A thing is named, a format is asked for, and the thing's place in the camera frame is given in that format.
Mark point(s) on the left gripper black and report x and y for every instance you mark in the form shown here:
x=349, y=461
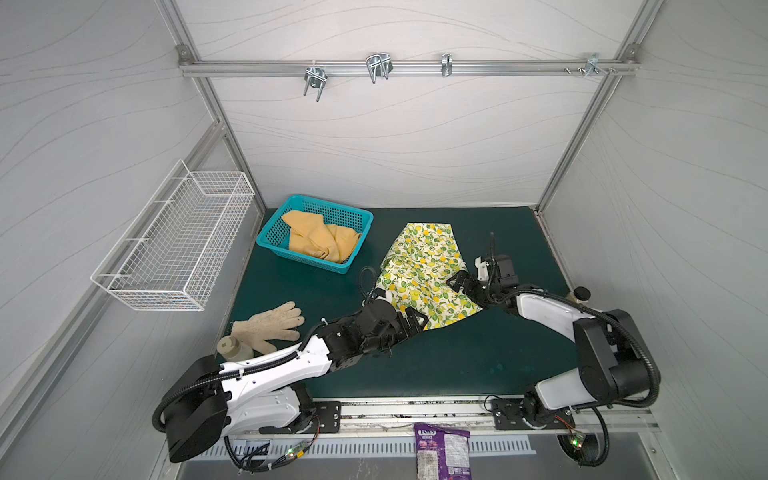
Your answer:
x=402, y=332

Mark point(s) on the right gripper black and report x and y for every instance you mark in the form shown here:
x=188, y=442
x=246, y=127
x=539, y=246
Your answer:
x=471, y=282

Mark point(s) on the lemon print skirt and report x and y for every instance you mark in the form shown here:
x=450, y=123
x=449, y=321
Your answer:
x=415, y=272

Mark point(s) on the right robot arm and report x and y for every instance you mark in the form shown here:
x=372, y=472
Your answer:
x=614, y=364

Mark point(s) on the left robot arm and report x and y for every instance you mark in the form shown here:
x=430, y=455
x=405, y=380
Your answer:
x=212, y=400

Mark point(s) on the green table mat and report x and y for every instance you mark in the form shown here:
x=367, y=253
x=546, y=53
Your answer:
x=492, y=352

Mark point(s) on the teal plastic basket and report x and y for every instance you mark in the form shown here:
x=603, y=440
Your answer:
x=275, y=233

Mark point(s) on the purple snack bag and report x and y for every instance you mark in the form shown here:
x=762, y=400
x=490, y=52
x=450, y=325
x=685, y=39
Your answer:
x=442, y=453

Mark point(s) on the beige knit glove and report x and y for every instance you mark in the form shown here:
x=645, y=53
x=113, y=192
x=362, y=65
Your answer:
x=280, y=323

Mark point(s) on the tan yellow skirt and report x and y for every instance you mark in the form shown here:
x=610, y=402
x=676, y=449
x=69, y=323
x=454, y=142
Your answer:
x=311, y=236

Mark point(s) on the cream bottle left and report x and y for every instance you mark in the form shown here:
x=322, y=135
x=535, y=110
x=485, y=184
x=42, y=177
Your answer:
x=234, y=350

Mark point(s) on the small metal hook clamp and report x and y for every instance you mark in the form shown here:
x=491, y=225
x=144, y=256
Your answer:
x=446, y=65

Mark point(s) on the metal u-bolt clamp middle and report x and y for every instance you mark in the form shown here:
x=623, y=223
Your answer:
x=379, y=65

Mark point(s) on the metal u-bolt clamp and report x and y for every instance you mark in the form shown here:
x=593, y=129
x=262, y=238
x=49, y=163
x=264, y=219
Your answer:
x=379, y=65
x=315, y=78

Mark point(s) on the metal u-bolt clamp left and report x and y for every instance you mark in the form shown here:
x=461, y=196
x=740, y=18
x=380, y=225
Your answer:
x=315, y=78

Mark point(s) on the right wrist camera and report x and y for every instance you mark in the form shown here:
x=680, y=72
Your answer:
x=484, y=269

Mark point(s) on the aluminium front rail frame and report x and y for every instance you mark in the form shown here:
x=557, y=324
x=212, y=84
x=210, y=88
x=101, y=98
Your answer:
x=398, y=415

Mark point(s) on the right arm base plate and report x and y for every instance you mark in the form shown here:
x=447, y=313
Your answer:
x=510, y=414

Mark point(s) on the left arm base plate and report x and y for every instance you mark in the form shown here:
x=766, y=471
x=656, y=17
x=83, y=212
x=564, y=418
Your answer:
x=322, y=417

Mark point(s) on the aluminium crossbar rail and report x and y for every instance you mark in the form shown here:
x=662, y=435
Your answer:
x=401, y=68

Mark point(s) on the white wire basket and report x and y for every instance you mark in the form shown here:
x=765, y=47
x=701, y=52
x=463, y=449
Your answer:
x=172, y=253

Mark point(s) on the metal bracket right end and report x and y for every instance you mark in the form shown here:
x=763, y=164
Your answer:
x=591, y=67

